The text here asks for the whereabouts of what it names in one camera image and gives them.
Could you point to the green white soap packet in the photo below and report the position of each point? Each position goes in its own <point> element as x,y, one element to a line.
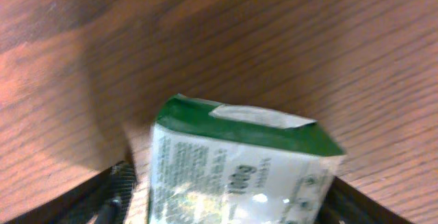
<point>218,163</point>

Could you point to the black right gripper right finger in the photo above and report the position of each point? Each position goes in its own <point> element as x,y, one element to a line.
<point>345,204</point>

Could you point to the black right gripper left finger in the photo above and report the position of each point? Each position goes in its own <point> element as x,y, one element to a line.
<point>105,198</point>

